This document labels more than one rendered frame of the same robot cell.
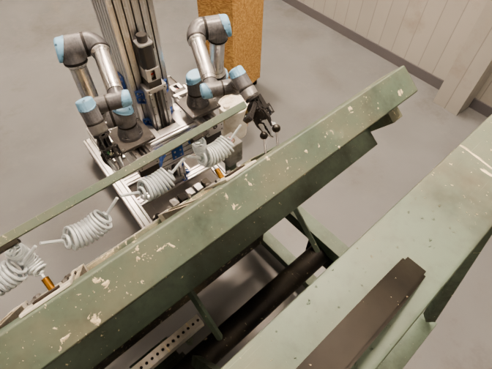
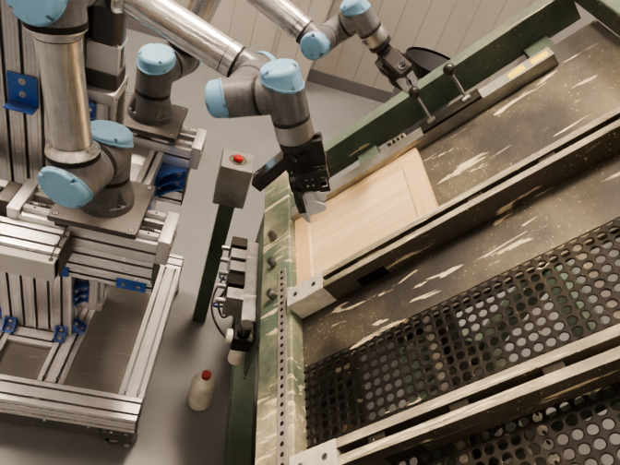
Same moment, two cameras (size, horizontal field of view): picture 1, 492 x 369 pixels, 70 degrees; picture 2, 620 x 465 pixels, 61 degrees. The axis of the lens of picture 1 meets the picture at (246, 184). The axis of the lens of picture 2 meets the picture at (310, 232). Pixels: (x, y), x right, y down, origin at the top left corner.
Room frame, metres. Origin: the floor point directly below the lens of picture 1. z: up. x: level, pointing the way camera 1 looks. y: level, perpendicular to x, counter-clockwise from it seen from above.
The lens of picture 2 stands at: (0.60, 1.42, 2.02)
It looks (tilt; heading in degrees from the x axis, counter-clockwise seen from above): 38 degrees down; 296
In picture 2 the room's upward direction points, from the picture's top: 21 degrees clockwise
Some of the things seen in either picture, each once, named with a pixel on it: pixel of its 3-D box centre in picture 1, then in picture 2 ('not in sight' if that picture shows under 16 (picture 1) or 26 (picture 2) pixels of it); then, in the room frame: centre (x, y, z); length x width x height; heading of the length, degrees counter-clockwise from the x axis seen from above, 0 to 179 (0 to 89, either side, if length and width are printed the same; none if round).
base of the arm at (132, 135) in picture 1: (128, 127); (106, 184); (1.56, 0.72, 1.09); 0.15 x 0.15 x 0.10
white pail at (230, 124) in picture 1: (234, 113); not in sight; (2.69, 0.13, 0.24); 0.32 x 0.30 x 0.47; 129
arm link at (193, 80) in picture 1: (196, 81); (156, 68); (1.87, 0.33, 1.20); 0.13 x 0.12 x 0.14; 108
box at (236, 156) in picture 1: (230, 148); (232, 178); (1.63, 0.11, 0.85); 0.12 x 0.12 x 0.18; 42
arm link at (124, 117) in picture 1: (122, 113); (106, 150); (1.56, 0.73, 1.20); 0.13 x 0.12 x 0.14; 115
